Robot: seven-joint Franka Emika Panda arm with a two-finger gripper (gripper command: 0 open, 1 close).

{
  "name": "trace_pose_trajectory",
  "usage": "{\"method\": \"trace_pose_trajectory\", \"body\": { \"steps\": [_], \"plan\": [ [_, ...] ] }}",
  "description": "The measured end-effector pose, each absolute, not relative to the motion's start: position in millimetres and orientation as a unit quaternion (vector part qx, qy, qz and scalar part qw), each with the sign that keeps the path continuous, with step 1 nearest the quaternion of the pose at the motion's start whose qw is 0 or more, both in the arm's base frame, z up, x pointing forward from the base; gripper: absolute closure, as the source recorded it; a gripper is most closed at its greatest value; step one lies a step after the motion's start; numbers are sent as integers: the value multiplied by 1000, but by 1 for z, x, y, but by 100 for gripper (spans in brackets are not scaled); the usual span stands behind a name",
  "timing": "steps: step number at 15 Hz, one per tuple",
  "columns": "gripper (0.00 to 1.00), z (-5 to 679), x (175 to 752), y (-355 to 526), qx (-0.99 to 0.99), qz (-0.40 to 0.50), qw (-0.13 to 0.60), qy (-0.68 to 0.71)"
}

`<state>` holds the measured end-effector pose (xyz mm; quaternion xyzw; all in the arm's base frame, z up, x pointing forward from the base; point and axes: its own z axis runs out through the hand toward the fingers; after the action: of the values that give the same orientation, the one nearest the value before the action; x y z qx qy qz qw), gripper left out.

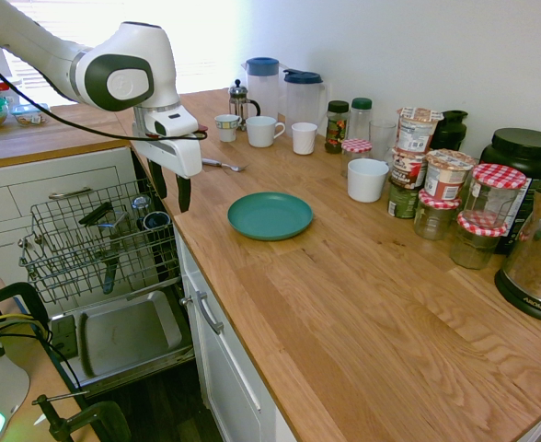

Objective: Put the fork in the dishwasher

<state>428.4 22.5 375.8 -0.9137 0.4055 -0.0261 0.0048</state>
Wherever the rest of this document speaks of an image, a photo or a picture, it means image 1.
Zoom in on small cup yellow pattern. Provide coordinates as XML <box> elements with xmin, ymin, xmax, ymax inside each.
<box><xmin>213</xmin><ymin>113</ymin><xmax>242</xmax><ymax>144</ymax></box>

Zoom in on black shaker bottle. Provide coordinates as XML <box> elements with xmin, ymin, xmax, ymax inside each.
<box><xmin>430</xmin><ymin>110</ymin><xmax>469</xmax><ymax>153</ymax></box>

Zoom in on grey wire dishwasher rack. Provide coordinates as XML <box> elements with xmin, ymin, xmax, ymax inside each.
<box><xmin>17</xmin><ymin>179</ymin><xmax>182</xmax><ymax>306</ymax></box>

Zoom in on clear bottle green lid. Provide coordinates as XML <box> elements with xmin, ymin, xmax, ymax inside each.
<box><xmin>349</xmin><ymin>97</ymin><xmax>374</xmax><ymax>142</ymax></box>

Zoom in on white ribbed cup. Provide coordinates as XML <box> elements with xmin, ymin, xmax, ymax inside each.
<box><xmin>291</xmin><ymin>122</ymin><xmax>318</xmax><ymax>157</ymax></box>

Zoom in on tall pitcher blue lid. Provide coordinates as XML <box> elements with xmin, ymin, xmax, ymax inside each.
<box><xmin>241</xmin><ymin>56</ymin><xmax>281</xmax><ymax>122</ymax></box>

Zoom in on black utensil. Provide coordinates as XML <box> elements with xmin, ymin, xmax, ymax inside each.
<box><xmin>77</xmin><ymin>201</ymin><xmax>114</xmax><ymax>227</ymax></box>

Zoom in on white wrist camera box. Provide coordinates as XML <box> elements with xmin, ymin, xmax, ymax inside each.
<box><xmin>143</xmin><ymin>106</ymin><xmax>201</xmax><ymax>140</ymax></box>

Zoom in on yellow cables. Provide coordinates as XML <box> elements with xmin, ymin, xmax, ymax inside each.
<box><xmin>0</xmin><ymin>312</ymin><xmax>46</xmax><ymax>340</ymax></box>

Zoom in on clear drinking glass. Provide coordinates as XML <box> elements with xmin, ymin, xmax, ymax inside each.
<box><xmin>369</xmin><ymin>120</ymin><xmax>398</xmax><ymax>163</ymax></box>

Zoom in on glass French press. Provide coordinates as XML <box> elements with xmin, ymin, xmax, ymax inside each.
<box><xmin>228</xmin><ymin>78</ymin><xmax>262</xmax><ymax>132</ymax></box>

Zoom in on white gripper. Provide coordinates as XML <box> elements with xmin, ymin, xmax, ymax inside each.
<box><xmin>131</xmin><ymin>134</ymin><xmax>204</xmax><ymax>215</ymax></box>

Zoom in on oatmeal cup blue white label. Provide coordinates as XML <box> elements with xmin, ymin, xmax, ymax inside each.
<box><xmin>396</xmin><ymin>107</ymin><xmax>445</xmax><ymax>154</ymax></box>

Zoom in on black C clamp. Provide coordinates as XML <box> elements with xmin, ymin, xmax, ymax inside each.
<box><xmin>0</xmin><ymin>270</ymin><xmax>52</xmax><ymax>355</ymax></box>
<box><xmin>31</xmin><ymin>390</ymin><xmax>132</xmax><ymax>442</ymax></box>

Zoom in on white cabinet metal handle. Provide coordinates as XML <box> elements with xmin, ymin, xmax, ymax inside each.
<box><xmin>173</xmin><ymin>229</ymin><xmax>299</xmax><ymax>442</ymax></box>

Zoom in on dark blue mug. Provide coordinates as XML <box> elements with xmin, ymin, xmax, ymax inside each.
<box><xmin>142</xmin><ymin>210</ymin><xmax>174</xmax><ymax>233</ymax></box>

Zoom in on spice jar black lid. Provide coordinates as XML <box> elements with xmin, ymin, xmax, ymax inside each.
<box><xmin>324</xmin><ymin>99</ymin><xmax>351</xmax><ymax>155</ymax></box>

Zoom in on large white cup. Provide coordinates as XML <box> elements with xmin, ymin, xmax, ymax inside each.
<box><xmin>346</xmin><ymin>158</ymin><xmax>390</xmax><ymax>204</ymax></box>

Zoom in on steel dishwasher door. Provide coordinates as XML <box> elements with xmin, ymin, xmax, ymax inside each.
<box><xmin>48</xmin><ymin>288</ymin><xmax>196</xmax><ymax>398</ymax></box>

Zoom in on teal plastic plate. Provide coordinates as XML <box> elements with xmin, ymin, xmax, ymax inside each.
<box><xmin>226</xmin><ymin>192</ymin><xmax>315</xmax><ymax>242</ymax></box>

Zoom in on oatmeal cup dark red label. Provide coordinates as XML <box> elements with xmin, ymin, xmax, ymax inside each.
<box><xmin>389</xmin><ymin>147</ymin><xmax>429</xmax><ymax>192</ymax></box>

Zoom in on small food container teal lid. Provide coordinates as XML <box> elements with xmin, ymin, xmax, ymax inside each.
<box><xmin>11</xmin><ymin>102</ymin><xmax>51</xmax><ymax>128</ymax></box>

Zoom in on white mug with handle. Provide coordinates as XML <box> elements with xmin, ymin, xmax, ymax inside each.
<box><xmin>245</xmin><ymin>115</ymin><xmax>286</xmax><ymax>149</ymax></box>

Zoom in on oatmeal cup red white label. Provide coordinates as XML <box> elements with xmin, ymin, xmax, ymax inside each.
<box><xmin>423</xmin><ymin>148</ymin><xmax>477</xmax><ymax>201</ymax></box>

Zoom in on clear glass in rack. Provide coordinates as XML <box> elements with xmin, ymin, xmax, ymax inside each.
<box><xmin>131</xmin><ymin>194</ymin><xmax>153</xmax><ymax>232</ymax></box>

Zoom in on black protein powder tub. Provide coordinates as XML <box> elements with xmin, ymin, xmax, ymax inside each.
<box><xmin>478</xmin><ymin>127</ymin><xmax>541</xmax><ymax>256</ymax></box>

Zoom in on black cable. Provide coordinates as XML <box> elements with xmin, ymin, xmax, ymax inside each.
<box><xmin>0</xmin><ymin>49</ymin><xmax>209</xmax><ymax>142</ymax></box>

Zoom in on white drawer metal handle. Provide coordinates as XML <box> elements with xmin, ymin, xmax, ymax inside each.
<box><xmin>0</xmin><ymin>145</ymin><xmax>139</xmax><ymax>296</ymax></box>

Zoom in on small jar red checked lid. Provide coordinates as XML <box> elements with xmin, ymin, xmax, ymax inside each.
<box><xmin>340</xmin><ymin>138</ymin><xmax>374</xmax><ymax>180</ymax></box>

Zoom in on steel electric kettle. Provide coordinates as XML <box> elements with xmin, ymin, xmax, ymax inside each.
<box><xmin>494</xmin><ymin>185</ymin><xmax>541</xmax><ymax>328</ymax></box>

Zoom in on silver metal fork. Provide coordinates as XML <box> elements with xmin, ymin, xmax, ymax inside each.
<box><xmin>201</xmin><ymin>157</ymin><xmax>251</xmax><ymax>175</ymax></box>

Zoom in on glass jar red checked lid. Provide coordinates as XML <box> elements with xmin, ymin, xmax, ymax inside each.
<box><xmin>448</xmin><ymin>215</ymin><xmax>509</xmax><ymax>271</ymax></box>
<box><xmin>412</xmin><ymin>188</ymin><xmax>463</xmax><ymax>242</ymax></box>
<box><xmin>462</xmin><ymin>163</ymin><xmax>528</xmax><ymax>227</ymax></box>

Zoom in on green tin can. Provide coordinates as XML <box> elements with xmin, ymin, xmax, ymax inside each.
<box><xmin>386</xmin><ymin>180</ymin><xmax>421</xmax><ymax>220</ymax></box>

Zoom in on clear pitcher spouted blue lid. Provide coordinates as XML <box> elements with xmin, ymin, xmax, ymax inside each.
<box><xmin>282</xmin><ymin>68</ymin><xmax>329</xmax><ymax>130</ymax></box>

